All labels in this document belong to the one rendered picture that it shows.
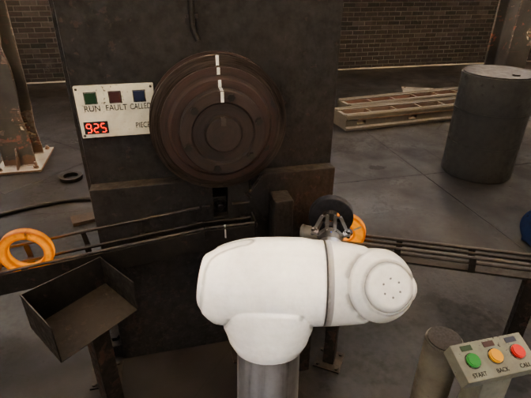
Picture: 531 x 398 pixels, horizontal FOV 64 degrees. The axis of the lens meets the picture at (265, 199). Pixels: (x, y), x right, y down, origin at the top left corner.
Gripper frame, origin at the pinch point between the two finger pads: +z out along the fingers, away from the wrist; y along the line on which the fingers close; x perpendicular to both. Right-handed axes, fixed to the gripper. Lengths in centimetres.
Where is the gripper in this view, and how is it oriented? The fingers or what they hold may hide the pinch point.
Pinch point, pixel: (331, 212)
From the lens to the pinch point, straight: 150.3
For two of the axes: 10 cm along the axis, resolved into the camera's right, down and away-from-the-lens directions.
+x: 0.0, -8.6, -5.1
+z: 1.5, -5.1, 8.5
